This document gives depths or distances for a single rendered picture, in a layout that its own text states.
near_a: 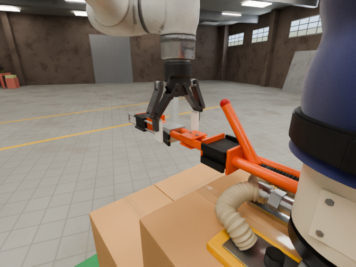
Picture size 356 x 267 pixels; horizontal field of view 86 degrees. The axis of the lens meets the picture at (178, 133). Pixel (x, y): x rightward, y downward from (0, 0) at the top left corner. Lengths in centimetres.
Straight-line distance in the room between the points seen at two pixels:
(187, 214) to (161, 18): 45
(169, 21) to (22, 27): 1509
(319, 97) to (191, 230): 33
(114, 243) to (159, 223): 54
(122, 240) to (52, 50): 1446
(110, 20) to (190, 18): 18
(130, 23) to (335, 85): 44
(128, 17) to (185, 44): 15
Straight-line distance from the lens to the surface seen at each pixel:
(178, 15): 50
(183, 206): 50
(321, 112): 28
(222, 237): 42
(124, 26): 54
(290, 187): 39
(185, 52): 50
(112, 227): 106
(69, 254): 179
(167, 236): 44
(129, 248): 96
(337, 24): 29
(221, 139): 51
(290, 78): 1102
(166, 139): 54
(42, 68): 1524
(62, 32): 1502
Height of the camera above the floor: 127
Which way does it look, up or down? 20 degrees down
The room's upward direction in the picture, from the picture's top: straight up
